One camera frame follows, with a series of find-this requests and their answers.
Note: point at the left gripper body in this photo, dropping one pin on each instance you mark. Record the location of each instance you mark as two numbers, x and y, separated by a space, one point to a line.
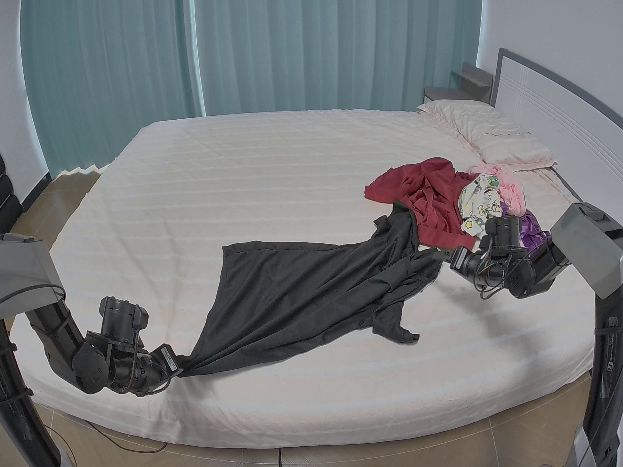
146 372

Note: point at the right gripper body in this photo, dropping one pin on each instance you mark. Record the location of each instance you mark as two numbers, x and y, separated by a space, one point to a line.
474 265

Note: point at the black T-shirt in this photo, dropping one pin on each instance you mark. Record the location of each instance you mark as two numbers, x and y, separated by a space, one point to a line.
301 290

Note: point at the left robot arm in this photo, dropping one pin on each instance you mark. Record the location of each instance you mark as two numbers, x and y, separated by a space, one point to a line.
58 338

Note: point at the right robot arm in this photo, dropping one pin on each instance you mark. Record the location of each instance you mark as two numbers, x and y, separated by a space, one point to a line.
589 246

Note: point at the bed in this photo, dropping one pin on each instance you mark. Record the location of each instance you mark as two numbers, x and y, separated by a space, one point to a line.
243 187

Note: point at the white printed garment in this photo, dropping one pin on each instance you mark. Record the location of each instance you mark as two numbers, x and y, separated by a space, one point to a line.
479 202

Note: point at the purple garment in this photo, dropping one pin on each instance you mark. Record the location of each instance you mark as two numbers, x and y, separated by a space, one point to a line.
533 229

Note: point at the pink garment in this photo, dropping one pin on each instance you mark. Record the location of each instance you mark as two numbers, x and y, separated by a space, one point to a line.
511 187

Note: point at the dark red garment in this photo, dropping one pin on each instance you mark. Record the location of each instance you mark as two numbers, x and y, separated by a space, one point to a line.
428 187

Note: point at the cream pillow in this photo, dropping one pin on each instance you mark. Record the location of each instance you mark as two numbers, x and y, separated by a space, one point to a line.
491 134

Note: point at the grey bedside table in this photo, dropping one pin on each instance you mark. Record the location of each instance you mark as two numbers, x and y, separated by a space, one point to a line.
457 88

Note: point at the blue-green curtain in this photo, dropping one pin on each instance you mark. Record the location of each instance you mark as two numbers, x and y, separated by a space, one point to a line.
107 66
340 42

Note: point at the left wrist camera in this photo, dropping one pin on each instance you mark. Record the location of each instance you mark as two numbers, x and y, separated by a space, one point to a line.
138 321

